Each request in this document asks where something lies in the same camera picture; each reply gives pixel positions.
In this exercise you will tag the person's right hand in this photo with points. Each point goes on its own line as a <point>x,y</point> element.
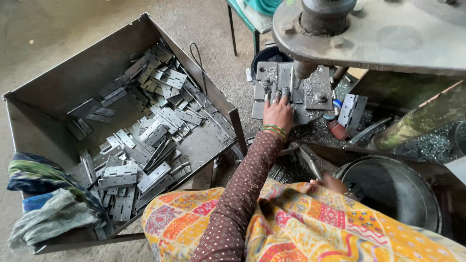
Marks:
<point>329,183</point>

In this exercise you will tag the person's left hand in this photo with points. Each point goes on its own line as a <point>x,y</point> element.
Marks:
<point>278,114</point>

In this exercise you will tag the person's left fingers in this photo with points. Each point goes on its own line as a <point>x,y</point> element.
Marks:
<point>277,97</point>

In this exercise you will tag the steel hinge workpiece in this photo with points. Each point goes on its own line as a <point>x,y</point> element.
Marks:
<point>287,75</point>

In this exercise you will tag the green and gold bangles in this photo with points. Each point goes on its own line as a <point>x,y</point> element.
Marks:
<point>276,130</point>

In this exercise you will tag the drill spindle with bit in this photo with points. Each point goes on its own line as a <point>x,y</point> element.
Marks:
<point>302,70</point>

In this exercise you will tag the steel drilling jig plate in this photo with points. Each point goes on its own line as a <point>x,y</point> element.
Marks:
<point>317,91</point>

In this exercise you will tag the black bucket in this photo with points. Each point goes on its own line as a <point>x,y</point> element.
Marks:
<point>267,56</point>

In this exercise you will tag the blue and white small bottle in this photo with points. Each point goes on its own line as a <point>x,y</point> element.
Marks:
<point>337,106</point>

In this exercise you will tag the red-brown block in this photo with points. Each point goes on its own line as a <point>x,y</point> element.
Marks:
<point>338,131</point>

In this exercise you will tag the small stack of hinges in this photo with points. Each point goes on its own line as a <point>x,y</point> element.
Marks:
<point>352,111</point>

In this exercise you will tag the green metal table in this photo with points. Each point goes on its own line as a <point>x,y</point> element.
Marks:
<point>247,20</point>

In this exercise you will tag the teal cloth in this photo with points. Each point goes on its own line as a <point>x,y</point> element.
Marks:
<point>264,5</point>

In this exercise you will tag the person's yellow patterned clothing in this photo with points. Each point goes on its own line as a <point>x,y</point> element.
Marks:
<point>313,225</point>

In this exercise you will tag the green painted machine column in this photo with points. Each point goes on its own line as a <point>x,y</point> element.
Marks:
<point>418,122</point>

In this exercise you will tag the round metal tub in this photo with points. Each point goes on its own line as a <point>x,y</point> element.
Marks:
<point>393,189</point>

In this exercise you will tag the pile of metal shavings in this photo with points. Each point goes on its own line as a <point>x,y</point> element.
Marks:
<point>429,149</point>

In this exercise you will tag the heap of steel hinges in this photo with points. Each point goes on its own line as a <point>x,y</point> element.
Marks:
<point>120,175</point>

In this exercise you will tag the large steel bin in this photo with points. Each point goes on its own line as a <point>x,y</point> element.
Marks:
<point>51,109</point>

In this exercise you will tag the bundle of coloured cloths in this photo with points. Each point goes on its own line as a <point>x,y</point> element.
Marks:
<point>47,214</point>

